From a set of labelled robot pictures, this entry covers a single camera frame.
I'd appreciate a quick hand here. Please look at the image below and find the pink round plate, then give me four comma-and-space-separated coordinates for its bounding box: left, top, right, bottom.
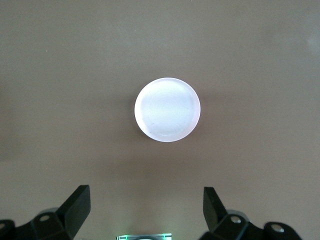
133, 76, 202, 144

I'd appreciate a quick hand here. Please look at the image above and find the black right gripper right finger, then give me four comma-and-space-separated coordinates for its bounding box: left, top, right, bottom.
199, 186, 298, 240

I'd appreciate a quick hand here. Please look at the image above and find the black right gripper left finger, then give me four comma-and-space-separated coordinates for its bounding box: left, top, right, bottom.
0, 184, 91, 240

